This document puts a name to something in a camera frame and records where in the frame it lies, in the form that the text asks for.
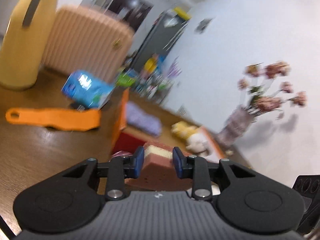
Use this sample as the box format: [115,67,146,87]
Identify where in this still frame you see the red and orange cardboard box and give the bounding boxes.
[110,89,227,166]

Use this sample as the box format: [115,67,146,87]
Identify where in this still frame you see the wall poster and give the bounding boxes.
[194,17,215,34]

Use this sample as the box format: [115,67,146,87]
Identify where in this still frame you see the grey refrigerator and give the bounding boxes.
[132,7,192,68]

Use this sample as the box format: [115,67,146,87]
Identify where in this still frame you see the dried pink flowers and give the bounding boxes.
[237,61,308,121]

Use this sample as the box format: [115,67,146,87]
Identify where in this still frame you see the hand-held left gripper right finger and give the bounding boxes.
[172,146,256,201]

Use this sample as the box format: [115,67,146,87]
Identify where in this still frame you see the white plush toy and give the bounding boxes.
[185,132,211,156]

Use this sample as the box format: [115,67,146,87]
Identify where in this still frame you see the pink ribbed suitcase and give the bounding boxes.
[41,5,135,83]

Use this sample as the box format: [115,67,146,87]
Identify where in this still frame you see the orange cardboard strip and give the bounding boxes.
[5,107,102,131]

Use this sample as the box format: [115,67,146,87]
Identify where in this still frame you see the pink and yellow sponge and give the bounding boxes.
[125,141,194,192]

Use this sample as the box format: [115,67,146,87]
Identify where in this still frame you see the yellow plush toy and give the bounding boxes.
[171,121,201,139]

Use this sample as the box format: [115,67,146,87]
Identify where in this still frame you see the blue plastic tissue package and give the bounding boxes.
[61,70,115,110]

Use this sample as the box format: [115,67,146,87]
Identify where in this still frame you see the green plastic item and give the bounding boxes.
[116,72,137,87]

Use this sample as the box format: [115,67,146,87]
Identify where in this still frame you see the lilac knit cloth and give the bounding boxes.
[125,102,163,138]

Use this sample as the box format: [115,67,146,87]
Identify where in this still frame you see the yellow container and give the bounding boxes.
[0,0,60,91]

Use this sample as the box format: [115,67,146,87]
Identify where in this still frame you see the yellow box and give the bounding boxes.
[173,7,192,20]

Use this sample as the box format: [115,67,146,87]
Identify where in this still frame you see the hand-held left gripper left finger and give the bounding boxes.
[60,146,145,201]

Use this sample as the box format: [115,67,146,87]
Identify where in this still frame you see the textured lilac vase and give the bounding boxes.
[216,106,258,148]

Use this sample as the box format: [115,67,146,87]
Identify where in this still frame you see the dark brown door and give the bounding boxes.
[105,0,154,33]

